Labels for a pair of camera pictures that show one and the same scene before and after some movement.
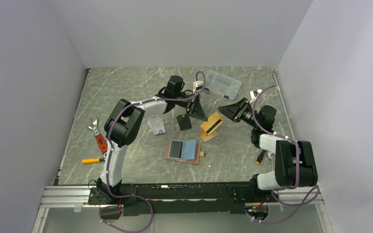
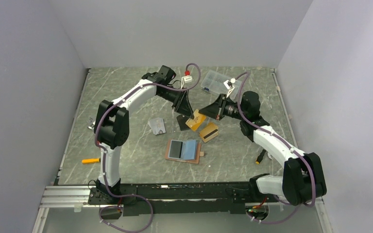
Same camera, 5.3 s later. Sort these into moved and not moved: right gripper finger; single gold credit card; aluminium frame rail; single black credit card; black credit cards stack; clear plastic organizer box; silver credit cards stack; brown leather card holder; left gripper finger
Moved: right gripper finger; left gripper finger; single gold credit card
Not moved: clear plastic organizer box; single black credit card; silver credit cards stack; aluminium frame rail; brown leather card holder; black credit cards stack
